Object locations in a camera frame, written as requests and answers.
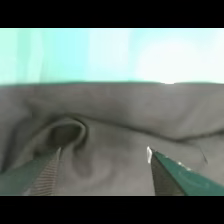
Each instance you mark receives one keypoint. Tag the grey garment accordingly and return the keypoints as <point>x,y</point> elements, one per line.
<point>126,126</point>

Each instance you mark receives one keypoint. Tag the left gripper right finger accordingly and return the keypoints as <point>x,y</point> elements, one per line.
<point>176,178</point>

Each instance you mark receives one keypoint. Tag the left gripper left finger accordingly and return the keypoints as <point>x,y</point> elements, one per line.
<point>33,176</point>

